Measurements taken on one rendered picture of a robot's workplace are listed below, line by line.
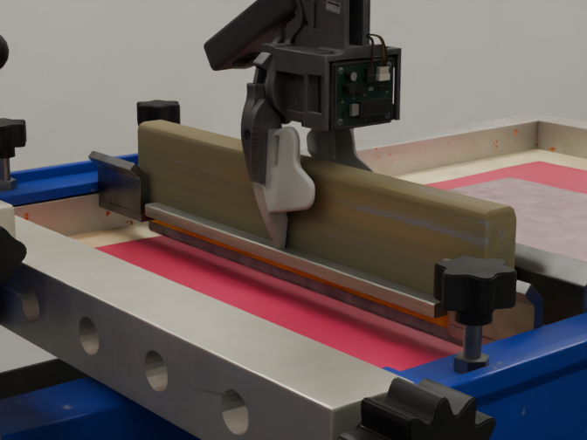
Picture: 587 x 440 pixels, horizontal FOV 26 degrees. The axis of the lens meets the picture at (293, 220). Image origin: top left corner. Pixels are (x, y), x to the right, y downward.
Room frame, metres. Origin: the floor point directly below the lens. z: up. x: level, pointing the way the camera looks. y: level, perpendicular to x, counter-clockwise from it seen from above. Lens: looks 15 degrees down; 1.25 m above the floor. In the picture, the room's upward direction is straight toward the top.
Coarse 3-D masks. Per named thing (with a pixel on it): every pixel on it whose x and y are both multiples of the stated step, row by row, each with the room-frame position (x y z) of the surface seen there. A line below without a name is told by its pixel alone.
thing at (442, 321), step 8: (168, 224) 1.06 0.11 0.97; (184, 232) 1.04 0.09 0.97; (192, 232) 1.03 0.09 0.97; (208, 240) 1.02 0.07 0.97; (232, 248) 0.99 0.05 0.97; (248, 256) 0.97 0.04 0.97; (256, 256) 0.97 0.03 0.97; (272, 264) 0.95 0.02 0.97; (280, 264) 0.94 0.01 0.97; (296, 272) 0.93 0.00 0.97; (304, 272) 0.92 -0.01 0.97; (320, 280) 0.90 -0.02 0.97; (344, 288) 0.88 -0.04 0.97; (360, 296) 0.87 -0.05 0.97; (368, 296) 0.86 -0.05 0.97; (384, 304) 0.85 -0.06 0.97; (392, 304) 0.84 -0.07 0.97; (408, 312) 0.83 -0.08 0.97; (432, 320) 0.81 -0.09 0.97; (440, 320) 0.81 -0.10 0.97
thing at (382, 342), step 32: (576, 224) 1.13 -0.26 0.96; (576, 256) 1.03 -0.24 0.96; (288, 320) 0.86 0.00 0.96; (320, 320) 0.86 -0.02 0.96; (352, 320) 0.86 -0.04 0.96; (384, 320) 0.86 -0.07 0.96; (352, 352) 0.80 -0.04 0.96; (384, 352) 0.80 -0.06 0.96; (416, 352) 0.80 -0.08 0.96; (448, 352) 0.80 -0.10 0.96
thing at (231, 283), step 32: (480, 192) 1.26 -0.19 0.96; (512, 192) 1.26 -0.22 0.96; (544, 192) 1.26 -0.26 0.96; (576, 192) 1.26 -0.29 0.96; (544, 224) 1.13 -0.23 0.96; (128, 256) 1.03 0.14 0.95; (160, 256) 1.03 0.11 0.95; (192, 256) 1.03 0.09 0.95; (192, 288) 0.94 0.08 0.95; (224, 288) 0.94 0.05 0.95; (256, 288) 0.94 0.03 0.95; (288, 288) 0.94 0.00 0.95
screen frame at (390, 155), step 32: (448, 128) 1.43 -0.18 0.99; (480, 128) 1.43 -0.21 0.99; (512, 128) 1.46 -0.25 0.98; (544, 128) 1.48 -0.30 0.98; (576, 128) 1.44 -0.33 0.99; (384, 160) 1.33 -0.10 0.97; (416, 160) 1.36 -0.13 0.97; (448, 160) 1.39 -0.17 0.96; (96, 192) 1.11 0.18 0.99; (64, 224) 1.09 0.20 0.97; (96, 224) 1.11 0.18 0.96; (128, 224) 1.13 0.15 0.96
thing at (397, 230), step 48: (144, 144) 1.07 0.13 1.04; (192, 144) 1.02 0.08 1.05; (240, 144) 0.98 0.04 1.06; (192, 192) 1.02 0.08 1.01; (240, 192) 0.96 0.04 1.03; (336, 192) 0.88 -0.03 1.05; (384, 192) 0.84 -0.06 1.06; (432, 192) 0.82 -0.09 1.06; (288, 240) 0.92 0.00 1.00; (336, 240) 0.88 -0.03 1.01; (384, 240) 0.84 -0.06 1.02; (432, 240) 0.80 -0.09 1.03; (480, 240) 0.77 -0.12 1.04; (432, 288) 0.80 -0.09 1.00
